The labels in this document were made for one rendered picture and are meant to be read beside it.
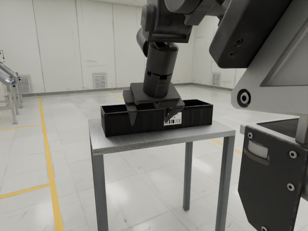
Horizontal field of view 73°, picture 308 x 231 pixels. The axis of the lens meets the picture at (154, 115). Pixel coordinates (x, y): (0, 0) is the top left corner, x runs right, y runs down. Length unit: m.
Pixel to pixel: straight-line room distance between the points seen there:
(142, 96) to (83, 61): 7.26
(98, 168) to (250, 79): 0.79
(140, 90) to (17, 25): 7.21
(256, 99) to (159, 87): 0.27
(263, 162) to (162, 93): 0.23
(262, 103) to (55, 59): 7.45
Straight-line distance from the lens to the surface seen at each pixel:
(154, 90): 0.43
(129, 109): 0.44
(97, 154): 0.88
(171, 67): 0.41
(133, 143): 0.89
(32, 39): 7.55
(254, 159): 0.35
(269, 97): 0.17
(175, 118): 1.05
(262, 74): 0.18
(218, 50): 0.17
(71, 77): 7.63
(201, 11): 0.26
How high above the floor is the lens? 1.15
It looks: 15 degrees down
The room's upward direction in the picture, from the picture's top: straight up
